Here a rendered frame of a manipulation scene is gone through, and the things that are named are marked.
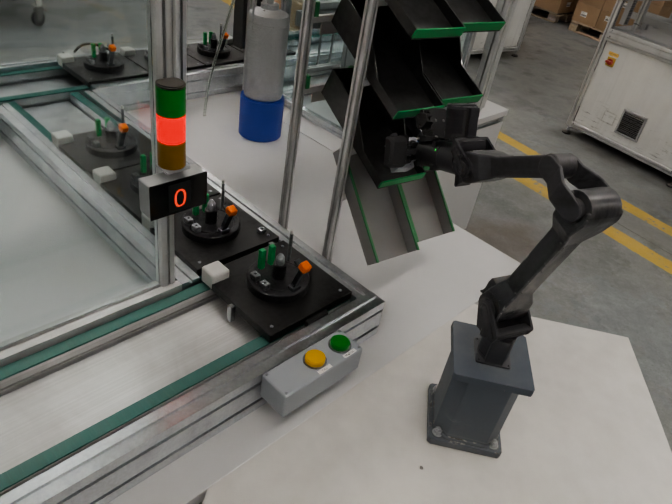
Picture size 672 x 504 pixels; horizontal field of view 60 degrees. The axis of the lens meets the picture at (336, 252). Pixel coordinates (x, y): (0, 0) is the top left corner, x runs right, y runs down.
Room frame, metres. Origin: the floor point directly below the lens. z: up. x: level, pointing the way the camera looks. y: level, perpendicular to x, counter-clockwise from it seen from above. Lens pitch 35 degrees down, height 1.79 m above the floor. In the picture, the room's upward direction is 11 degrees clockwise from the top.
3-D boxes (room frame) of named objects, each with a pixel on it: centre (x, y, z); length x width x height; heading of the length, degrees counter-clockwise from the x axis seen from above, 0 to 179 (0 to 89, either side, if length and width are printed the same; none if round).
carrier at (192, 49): (2.44, 0.67, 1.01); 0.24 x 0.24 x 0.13; 51
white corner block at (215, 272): (0.99, 0.25, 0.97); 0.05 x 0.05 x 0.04; 51
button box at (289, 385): (0.80, 0.00, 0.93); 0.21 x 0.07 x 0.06; 141
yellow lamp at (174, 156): (0.93, 0.33, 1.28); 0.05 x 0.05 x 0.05
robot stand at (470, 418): (0.80, -0.32, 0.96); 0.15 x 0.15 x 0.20; 87
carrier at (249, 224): (1.16, 0.31, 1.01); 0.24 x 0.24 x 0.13; 51
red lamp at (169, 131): (0.93, 0.33, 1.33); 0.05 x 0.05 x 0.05
